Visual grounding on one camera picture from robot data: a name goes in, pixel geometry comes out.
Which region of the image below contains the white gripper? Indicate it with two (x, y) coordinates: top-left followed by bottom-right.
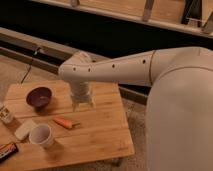
(70, 82), (94, 110)

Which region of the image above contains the dark purple ceramic bowl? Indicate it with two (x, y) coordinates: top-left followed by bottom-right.
(26, 87), (52, 108)

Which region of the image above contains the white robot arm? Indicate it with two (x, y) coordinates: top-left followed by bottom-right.
(58, 47), (213, 171)

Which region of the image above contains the orange carrot toy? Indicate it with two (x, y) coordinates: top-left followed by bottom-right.
(53, 117), (78, 129)

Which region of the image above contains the wooden bamboo table board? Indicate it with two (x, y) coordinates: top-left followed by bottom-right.
(0, 80), (134, 171)

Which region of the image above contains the white paper cup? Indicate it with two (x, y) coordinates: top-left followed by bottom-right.
(29, 124), (54, 148)

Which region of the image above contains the white rectangular sponge block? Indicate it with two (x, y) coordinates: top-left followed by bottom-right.
(14, 119), (37, 141)

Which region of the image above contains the dark candy bar wrapper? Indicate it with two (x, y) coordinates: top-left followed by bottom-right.
(0, 142), (18, 163)

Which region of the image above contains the long metal rail beam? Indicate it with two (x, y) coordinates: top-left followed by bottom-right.
(0, 28), (151, 104)

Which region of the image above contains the black cable left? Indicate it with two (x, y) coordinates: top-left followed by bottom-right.
(20, 46), (44, 84)

